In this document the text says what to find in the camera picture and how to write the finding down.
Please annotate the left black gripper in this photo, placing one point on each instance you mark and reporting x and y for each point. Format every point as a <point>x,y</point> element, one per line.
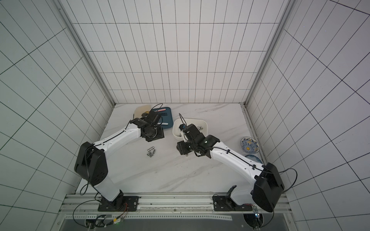
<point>160,135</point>

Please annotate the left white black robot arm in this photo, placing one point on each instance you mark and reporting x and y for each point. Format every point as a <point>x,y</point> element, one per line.
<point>92,159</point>

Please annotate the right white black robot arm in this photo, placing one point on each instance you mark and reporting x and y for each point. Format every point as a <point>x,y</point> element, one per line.
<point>264,185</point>

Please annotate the white plastic storage box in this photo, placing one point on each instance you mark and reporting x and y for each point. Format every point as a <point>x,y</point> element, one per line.
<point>197,122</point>

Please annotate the teal plastic tray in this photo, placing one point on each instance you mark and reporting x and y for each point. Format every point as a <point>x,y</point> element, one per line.
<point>166,117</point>

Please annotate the blue patterned plate upper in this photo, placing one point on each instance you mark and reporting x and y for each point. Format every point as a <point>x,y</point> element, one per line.
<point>250,145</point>

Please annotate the blue patterned plate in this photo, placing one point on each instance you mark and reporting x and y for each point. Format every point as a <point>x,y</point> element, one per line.
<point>254,158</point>
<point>250,145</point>

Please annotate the blue patterned plate lower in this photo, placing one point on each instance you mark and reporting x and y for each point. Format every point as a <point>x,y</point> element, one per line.
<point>254,158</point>

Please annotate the left base wiring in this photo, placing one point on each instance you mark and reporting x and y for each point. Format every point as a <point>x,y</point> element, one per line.
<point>98,219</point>

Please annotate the base wiring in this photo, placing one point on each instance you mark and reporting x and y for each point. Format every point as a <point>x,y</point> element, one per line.
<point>257,219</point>
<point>98,219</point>

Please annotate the right base wiring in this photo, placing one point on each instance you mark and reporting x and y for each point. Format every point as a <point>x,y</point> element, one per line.
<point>257,219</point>

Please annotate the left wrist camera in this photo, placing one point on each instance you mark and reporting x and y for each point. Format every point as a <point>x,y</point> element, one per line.
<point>151,117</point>

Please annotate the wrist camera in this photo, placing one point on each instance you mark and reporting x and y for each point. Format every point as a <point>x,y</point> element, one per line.
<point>151,117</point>
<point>191,133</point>

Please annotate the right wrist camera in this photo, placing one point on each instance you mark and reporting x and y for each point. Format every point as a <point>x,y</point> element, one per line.
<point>191,133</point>

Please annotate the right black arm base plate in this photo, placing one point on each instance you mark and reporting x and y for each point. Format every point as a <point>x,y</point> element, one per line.
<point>223,204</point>

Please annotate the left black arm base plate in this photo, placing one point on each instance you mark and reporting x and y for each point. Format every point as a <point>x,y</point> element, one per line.
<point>120,204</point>

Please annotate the aluminium mounting rail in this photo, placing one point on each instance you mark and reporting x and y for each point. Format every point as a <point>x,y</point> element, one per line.
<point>151,203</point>

